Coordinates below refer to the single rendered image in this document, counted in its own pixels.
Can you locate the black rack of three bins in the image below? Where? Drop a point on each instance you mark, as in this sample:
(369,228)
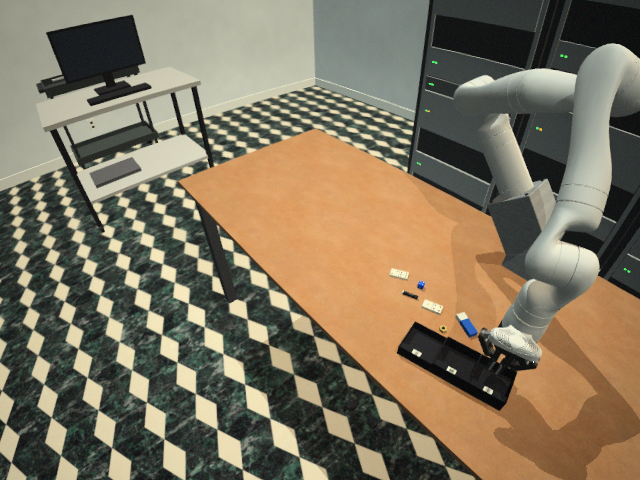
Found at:
(441,354)

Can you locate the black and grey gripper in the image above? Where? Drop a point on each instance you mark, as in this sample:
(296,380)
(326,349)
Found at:
(510,358)

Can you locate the cream domino tile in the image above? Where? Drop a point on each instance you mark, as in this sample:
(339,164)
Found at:
(433,307)
(399,274)

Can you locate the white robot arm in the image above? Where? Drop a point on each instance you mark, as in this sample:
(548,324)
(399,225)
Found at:
(608,81)

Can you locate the blue and white eraser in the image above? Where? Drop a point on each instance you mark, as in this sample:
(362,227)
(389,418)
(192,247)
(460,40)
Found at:
(466,324)

